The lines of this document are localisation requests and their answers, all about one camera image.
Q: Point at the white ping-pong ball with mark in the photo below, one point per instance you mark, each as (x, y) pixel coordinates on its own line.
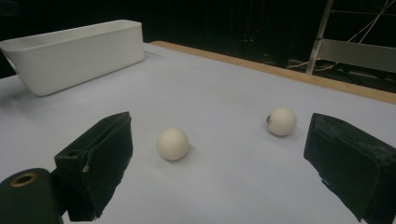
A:
(281, 121)

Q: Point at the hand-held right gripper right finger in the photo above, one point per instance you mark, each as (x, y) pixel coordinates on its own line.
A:
(351, 165)

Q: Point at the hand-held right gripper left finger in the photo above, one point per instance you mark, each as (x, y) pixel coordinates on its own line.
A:
(99, 161)

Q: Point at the plain white ping-pong ball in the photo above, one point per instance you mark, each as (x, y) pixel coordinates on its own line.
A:
(172, 144)

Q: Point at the white plastic bin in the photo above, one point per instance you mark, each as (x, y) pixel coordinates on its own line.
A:
(77, 62)

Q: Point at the white metal stand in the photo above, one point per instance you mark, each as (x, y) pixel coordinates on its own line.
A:
(355, 54)

